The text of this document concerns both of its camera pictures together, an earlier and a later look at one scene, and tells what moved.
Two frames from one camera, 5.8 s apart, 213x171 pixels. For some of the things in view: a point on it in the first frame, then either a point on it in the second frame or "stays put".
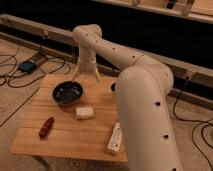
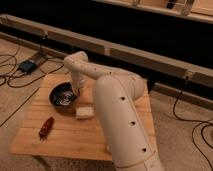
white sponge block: [85, 112] stays put
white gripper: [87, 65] -> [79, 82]
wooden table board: [79, 131] stays put
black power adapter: [27, 66] stays put
